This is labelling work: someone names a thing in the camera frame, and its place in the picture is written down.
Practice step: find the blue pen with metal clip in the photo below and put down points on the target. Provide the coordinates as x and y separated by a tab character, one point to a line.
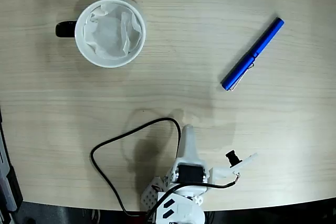
252	56

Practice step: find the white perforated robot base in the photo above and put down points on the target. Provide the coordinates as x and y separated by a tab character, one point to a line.
149	197

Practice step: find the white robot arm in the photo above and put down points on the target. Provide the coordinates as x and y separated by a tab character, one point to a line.
183	211

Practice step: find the crumpled white paper tissue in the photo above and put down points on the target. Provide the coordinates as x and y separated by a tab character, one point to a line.
110	32

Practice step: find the grey and black equipment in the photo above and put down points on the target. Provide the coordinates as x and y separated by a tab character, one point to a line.
6	182

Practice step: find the wrist camera on white mount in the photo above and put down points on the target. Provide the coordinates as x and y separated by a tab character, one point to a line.
223	171

